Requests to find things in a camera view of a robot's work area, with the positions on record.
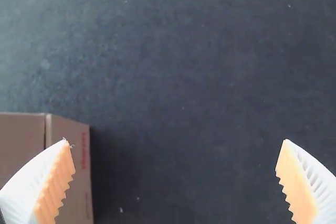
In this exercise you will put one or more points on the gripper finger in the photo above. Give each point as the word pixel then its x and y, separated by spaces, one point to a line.
pixel 304 182
pixel 31 182

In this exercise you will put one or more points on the cardboard box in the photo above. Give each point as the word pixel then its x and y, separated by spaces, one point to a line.
pixel 23 134

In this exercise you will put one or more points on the black mat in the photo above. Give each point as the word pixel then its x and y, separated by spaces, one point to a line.
pixel 183 64

